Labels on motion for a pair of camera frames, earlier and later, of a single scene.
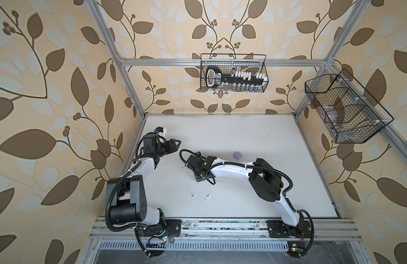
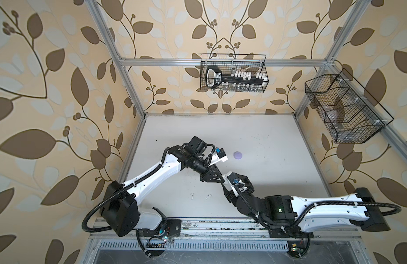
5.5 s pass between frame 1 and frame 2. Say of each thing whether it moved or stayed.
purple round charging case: stayed
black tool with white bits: stayed
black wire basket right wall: stayed
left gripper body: moved
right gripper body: moved
